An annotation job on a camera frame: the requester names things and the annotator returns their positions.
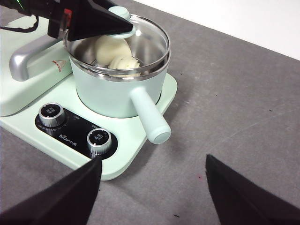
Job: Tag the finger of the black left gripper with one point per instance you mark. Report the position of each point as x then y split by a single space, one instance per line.
93 23

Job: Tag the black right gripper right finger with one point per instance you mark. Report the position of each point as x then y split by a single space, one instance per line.
246 201

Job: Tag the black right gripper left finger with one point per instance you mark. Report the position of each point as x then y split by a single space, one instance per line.
54 201

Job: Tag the glass lid with green knob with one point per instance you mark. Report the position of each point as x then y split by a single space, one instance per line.
119 12

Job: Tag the smooth white steamed bun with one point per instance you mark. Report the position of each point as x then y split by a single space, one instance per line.
112 50

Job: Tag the pleated bun with green specks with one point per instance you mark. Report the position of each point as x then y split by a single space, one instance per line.
126 64

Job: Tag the silver control knob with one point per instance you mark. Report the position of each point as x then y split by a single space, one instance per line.
99 140
52 114

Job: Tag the green breakfast machine base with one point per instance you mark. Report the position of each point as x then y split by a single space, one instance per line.
131 138

